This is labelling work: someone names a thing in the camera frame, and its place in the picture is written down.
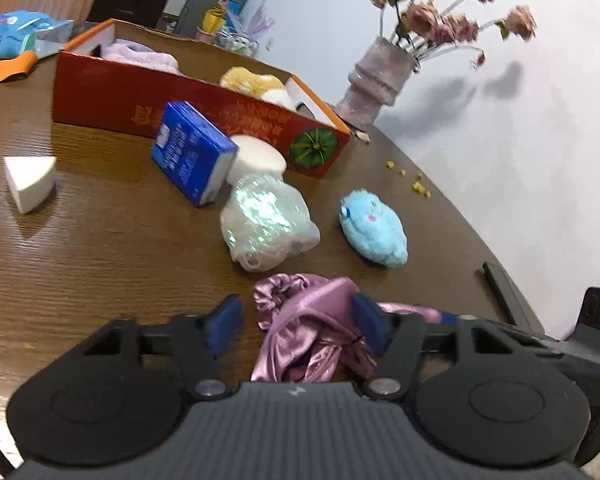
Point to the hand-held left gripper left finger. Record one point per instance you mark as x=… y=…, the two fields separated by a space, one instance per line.
x=225 y=325

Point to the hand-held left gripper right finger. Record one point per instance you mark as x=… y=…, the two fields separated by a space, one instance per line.
x=367 y=325

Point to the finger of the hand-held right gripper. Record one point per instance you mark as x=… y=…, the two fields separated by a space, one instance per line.
x=527 y=338

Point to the pink satin bonnet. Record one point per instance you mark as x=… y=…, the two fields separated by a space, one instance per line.
x=300 y=330

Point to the blue plush toy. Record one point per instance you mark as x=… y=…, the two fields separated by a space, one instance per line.
x=375 y=227

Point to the iridescent plastic bag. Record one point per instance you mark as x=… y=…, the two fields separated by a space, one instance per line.
x=265 y=220

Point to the white round sponge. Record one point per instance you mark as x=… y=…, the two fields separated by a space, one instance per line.
x=260 y=157

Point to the blue tissue pack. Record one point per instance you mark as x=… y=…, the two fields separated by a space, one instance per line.
x=190 y=152

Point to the white wedge sponge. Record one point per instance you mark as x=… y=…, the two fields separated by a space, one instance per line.
x=27 y=182

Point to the yellow white alpaca plush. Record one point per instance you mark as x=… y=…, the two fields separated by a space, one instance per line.
x=250 y=82

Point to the red cardboard box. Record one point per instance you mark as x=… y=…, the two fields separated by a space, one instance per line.
x=105 y=105

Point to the lavender fluffy cloth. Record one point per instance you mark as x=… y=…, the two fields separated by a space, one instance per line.
x=140 y=55

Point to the scattered yellow flower bits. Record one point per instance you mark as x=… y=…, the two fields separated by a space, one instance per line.
x=420 y=187

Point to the fallen dried petal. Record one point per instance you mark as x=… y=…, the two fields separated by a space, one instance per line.
x=363 y=136

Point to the pink textured vase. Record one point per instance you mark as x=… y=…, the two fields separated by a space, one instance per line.
x=375 y=75

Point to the cups with stationery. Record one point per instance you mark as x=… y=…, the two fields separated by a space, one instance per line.
x=240 y=35

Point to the yellow plastic container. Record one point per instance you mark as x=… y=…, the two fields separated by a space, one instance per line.
x=212 y=20

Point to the bunch of dried pink roses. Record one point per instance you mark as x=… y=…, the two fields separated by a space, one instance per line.
x=430 y=20

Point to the clear plastic bag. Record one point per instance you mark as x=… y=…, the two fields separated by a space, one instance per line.
x=55 y=37

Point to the orange cloth strip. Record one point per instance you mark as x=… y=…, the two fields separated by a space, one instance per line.
x=5 y=67

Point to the blue wipes packet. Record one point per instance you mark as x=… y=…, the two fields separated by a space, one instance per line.
x=10 y=32

